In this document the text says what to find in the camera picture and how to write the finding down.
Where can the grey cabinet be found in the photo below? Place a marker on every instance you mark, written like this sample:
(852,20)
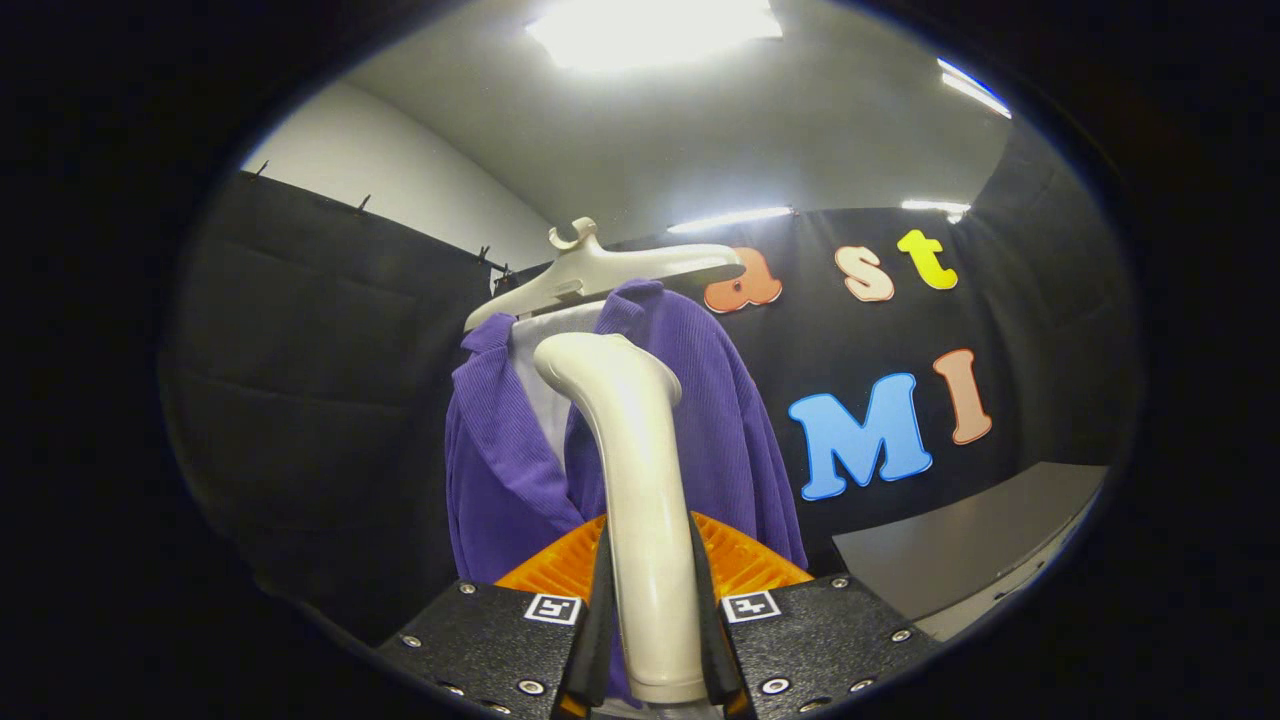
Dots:
(960,540)

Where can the large ceiling light panel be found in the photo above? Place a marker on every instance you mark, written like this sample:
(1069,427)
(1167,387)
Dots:
(650,30)

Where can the white clothes hanger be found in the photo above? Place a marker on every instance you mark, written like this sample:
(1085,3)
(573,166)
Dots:
(610,270)

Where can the long ceiling light strip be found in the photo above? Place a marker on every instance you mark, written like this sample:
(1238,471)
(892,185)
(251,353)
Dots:
(730,219)

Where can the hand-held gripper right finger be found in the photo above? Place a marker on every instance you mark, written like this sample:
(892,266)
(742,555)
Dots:
(705,620)

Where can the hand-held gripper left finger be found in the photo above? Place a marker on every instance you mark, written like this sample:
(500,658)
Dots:
(600,620)

